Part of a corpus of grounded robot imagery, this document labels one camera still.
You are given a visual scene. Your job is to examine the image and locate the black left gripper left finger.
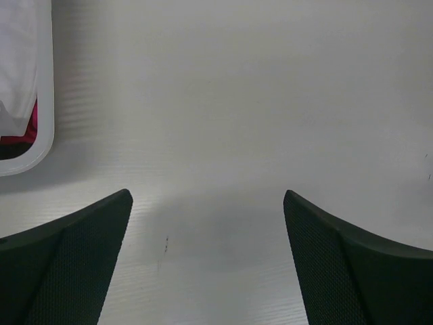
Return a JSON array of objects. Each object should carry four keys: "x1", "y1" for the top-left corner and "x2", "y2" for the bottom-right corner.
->
[{"x1": 1, "y1": 189, "x2": 133, "y2": 324}]

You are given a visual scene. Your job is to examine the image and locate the pink t shirt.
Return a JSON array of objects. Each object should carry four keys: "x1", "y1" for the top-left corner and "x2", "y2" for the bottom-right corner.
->
[{"x1": 1, "y1": 102, "x2": 38, "y2": 145}]

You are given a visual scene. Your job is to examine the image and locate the white t shirt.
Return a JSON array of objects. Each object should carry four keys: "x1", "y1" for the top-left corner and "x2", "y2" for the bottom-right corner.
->
[{"x1": 1, "y1": 0, "x2": 37, "y2": 137}]

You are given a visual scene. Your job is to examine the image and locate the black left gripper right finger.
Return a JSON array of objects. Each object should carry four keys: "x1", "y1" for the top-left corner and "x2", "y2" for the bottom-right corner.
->
[{"x1": 283, "y1": 190, "x2": 432, "y2": 325}]

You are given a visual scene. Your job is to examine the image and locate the white plastic basket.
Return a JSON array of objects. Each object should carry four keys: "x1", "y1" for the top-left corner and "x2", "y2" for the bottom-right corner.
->
[{"x1": 1, "y1": 1, "x2": 55, "y2": 177}]

